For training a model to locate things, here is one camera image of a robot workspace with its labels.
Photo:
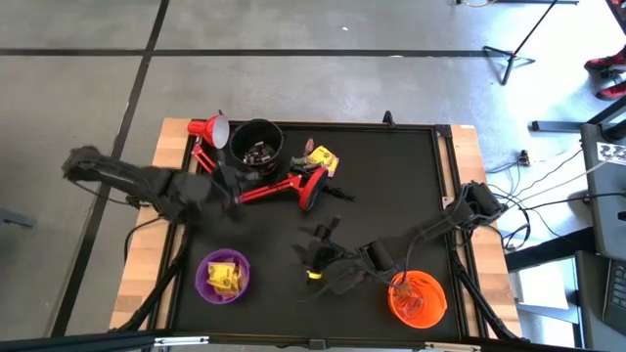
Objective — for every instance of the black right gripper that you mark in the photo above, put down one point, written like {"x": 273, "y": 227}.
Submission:
{"x": 337, "y": 271}

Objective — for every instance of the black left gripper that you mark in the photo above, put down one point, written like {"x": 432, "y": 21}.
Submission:
{"x": 226, "y": 183}

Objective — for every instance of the brown chocolate candy bar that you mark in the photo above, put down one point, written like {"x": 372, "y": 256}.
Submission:
{"x": 254, "y": 159}

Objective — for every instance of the red desk lamp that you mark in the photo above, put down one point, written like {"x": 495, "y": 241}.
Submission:
{"x": 308, "y": 193}

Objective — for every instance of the chocolate bar white-ended wrapper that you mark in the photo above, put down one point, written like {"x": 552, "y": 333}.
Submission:
{"x": 259, "y": 146}

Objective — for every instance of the black jack-o-lantern bucket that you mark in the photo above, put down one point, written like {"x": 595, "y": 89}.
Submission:
{"x": 239, "y": 134}

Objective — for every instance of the purple plastic bucket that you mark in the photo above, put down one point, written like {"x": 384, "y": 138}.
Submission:
{"x": 203, "y": 286}

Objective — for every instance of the orange candy clear wrapper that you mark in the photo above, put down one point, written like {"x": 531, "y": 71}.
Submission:
{"x": 408, "y": 300}

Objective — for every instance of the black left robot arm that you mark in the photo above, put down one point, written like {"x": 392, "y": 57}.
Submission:
{"x": 122, "y": 178}

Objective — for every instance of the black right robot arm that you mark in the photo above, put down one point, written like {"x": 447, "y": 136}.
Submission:
{"x": 440, "y": 220}

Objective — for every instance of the small green candy wrapper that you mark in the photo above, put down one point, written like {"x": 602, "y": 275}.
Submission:
{"x": 299, "y": 162}

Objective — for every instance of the small brown candy wrapper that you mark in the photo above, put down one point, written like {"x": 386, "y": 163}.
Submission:
{"x": 308, "y": 145}

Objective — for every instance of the orange plastic bucket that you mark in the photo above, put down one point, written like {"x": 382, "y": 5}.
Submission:
{"x": 430, "y": 313}

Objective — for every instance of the small metal mounting plate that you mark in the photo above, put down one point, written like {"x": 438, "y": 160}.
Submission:
{"x": 446, "y": 201}

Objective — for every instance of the small black floor object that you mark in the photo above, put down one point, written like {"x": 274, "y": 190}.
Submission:
{"x": 524, "y": 157}

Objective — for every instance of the dark metal floor foot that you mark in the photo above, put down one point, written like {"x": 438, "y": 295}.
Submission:
{"x": 17, "y": 218}

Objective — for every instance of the black tripod stand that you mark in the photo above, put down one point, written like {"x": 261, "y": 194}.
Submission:
{"x": 508, "y": 56}

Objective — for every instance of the grey desk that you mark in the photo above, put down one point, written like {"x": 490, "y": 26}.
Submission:
{"x": 604, "y": 210}

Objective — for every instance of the dark laptop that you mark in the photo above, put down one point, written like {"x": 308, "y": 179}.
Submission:
{"x": 617, "y": 293}

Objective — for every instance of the white printed marker sheet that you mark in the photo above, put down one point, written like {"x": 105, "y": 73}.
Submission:
{"x": 611, "y": 152}

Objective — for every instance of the person's foot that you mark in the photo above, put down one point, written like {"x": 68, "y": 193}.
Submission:
{"x": 606, "y": 61}
{"x": 611, "y": 91}

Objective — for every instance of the black aluminium table frame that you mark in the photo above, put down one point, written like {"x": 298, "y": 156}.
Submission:
{"x": 391, "y": 125}

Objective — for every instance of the silver frame bracket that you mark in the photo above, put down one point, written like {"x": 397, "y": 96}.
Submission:
{"x": 452, "y": 347}
{"x": 181, "y": 340}

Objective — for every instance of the black desk leg frame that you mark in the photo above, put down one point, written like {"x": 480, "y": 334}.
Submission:
{"x": 562, "y": 126}

